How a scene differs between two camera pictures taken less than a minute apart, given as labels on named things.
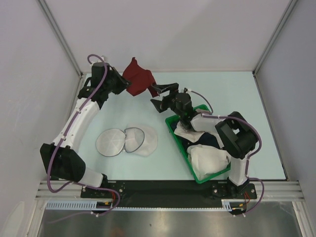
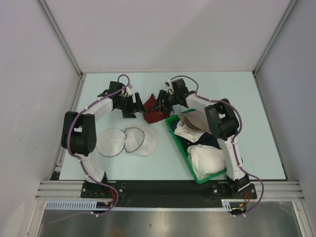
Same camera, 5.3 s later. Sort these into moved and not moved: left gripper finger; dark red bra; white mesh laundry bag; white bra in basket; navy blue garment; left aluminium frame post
Moved: left gripper finger; dark red bra
Not moved: white bra in basket; navy blue garment; left aluminium frame post; white mesh laundry bag
